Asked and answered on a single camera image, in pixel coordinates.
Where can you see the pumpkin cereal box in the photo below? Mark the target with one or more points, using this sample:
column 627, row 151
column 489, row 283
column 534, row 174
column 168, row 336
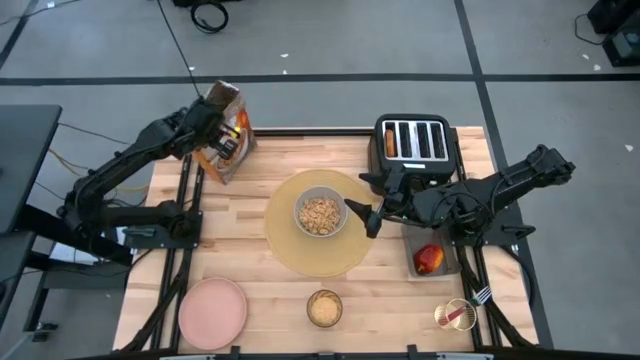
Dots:
column 240, row 165

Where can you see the yellow tape tag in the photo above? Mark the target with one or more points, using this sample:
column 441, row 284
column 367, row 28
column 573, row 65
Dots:
column 233, row 133

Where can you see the white paper sheet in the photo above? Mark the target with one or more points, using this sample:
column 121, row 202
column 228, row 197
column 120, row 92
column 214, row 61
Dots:
column 75, row 255

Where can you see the small bowl of oats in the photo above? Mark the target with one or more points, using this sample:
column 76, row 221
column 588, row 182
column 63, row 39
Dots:
column 324, row 309

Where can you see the toast slice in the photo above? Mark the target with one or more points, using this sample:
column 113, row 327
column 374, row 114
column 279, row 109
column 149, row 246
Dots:
column 390, row 143

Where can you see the round woven placemat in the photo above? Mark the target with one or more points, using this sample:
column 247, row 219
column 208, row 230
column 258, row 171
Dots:
column 300, row 255

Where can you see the grey translucent plastic bin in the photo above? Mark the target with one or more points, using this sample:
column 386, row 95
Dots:
column 452, row 267

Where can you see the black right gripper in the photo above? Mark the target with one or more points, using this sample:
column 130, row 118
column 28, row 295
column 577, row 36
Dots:
column 402, row 195

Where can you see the pink round plate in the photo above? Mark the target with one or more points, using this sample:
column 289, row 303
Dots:
column 212, row 314

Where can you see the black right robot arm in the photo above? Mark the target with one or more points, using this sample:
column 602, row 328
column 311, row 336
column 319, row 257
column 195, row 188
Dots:
column 525, row 172

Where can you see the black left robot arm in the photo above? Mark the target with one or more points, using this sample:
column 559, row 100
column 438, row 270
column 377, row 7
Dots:
column 125, row 155

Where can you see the cereal rings heap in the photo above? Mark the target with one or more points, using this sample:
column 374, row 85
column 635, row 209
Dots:
column 320, row 216

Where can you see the black equipment case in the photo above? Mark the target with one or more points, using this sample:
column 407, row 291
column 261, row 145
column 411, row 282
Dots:
column 625, row 47
column 617, row 12

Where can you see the red apple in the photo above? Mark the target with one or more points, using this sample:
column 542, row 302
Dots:
column 428, row 259

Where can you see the light ceramic bowl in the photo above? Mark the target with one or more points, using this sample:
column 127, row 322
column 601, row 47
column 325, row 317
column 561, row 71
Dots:
column 320, row 191

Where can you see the black four-slot toaster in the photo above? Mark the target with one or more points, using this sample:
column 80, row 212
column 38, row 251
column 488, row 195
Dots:
column 412, row 165

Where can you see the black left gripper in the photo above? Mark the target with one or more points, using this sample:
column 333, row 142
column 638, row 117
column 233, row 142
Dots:
column 207, row 122

